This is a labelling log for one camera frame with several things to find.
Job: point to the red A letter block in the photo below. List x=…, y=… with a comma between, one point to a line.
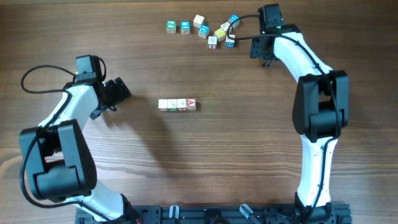
x=191, y=104

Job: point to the blue block far right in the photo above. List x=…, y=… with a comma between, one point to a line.
x=234, y=21

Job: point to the white block red V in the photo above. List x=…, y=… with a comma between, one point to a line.
x=182, y=104

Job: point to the blue L letter block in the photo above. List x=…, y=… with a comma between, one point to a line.
x=185, y=27

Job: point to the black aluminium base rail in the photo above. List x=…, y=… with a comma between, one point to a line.
x=275, y=213

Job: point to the white block green side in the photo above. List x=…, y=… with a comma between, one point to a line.
x=172, y=104

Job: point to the green Z letter block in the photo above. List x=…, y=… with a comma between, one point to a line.
x=171, y=27

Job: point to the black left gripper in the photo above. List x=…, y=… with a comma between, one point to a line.
x=118, y=96

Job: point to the white block blue side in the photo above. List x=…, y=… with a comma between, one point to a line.
x=226, y=27

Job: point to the blue D letter block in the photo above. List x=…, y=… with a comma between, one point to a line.
x=203, y=31

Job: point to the yellow block in cluster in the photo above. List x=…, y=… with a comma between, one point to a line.
x=220, y=34

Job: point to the white block blue bottom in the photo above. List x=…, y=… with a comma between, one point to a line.
x=229, y=41

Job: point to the white picture block top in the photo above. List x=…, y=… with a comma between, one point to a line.
x=198, y=21

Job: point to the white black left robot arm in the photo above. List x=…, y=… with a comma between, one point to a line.
x=57, y=166

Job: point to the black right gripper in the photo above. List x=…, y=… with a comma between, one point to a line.
x=255, y=51

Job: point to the white block red side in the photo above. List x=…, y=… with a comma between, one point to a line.
x=163, y=104

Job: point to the small white centre block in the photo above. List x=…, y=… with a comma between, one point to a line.
x=212, y=42

